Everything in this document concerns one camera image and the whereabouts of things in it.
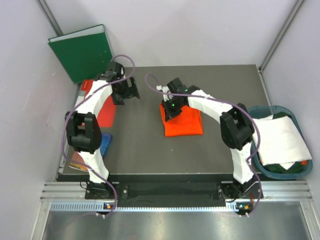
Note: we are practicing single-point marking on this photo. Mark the green binder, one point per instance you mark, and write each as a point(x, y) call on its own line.
point(84, 53)

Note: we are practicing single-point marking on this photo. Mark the white t-shirt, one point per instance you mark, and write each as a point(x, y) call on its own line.
point(280, 140)

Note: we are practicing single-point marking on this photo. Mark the blue book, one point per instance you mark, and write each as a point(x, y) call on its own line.
point(77, 162)

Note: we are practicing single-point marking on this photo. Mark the orange t-shirt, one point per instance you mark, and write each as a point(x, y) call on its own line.
point(188, 123)

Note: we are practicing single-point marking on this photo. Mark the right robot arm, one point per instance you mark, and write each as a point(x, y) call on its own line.
point(236, 126)

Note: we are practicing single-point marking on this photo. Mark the red folder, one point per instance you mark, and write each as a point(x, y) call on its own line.
point(106, 112)

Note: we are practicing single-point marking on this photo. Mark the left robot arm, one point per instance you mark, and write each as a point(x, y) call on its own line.
point(83, 132)

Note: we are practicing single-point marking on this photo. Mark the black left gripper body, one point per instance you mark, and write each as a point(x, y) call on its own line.
point(123, 90)

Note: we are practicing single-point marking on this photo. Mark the teal laundry basket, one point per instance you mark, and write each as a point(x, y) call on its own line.
point(277, 171)

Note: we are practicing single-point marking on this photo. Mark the black mounting plate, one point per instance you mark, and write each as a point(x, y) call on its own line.
point(146, 190)

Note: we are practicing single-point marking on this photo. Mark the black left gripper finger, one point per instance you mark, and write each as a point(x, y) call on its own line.
point(133, 89)
point(117, 99)

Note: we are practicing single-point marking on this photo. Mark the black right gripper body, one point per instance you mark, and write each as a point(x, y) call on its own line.
point(172, 107)

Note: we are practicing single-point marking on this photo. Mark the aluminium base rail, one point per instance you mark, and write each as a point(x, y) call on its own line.
point(67, 196)

